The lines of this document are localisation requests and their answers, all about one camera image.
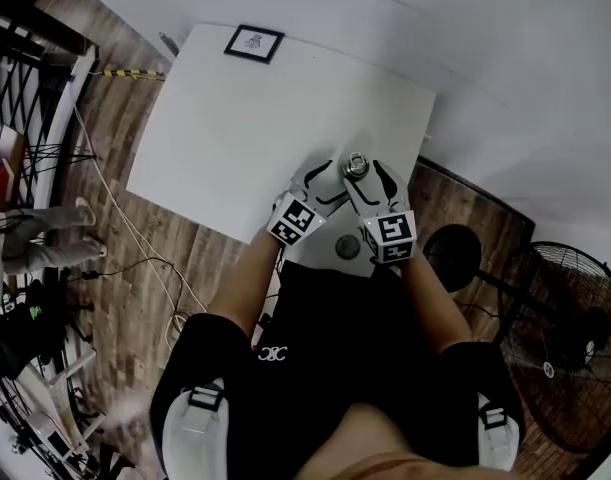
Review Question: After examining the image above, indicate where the black floor cable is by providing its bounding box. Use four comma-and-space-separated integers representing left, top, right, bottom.
59, 256, 191, 314

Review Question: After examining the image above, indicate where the white metal frame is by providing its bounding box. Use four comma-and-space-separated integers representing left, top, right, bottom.
12, 337, 109, 472

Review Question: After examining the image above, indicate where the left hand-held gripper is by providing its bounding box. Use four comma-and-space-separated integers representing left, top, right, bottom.
266, 157, 351, 248

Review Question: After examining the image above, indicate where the black pedestal fan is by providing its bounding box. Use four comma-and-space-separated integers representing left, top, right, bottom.
423, 223, 611, 455

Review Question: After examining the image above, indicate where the small grey floor object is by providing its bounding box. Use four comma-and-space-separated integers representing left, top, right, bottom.
158, 31, 181, 59

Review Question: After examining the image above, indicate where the silver metal bottle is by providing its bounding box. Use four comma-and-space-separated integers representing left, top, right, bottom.
340, 151, 374, 181

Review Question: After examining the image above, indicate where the dark round table grommet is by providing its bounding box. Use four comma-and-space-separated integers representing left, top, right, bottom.
334, 234, 362, 261

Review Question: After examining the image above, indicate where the person's black shirt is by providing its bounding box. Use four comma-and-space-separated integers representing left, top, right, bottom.
149, 260, 527, 480

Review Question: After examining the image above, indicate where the red book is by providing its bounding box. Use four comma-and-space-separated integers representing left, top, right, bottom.
0, 156, 17, 205

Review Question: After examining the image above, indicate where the white floor cable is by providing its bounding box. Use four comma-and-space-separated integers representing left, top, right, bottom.
73, 105, 207, 342

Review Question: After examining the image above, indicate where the yellow black striped tape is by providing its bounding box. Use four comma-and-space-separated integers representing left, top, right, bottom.
99, 67, 166, 83

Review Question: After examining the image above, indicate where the person's right forearm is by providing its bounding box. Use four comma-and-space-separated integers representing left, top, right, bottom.
395, 252, 474, 357

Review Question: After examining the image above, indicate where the black bag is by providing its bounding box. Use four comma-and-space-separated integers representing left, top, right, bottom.
0, 287, 74, 382

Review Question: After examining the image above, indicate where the person's left forearm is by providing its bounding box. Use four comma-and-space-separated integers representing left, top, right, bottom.
204, 227, 286, 342

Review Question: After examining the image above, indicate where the black metal rack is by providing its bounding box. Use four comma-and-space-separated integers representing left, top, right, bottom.
0, 37, 99, 212

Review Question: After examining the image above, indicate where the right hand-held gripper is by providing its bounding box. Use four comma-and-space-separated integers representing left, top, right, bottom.
341, 159, 418, 268

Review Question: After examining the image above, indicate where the black framed picture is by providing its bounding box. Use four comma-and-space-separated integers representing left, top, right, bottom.
223, 23, 287, 66

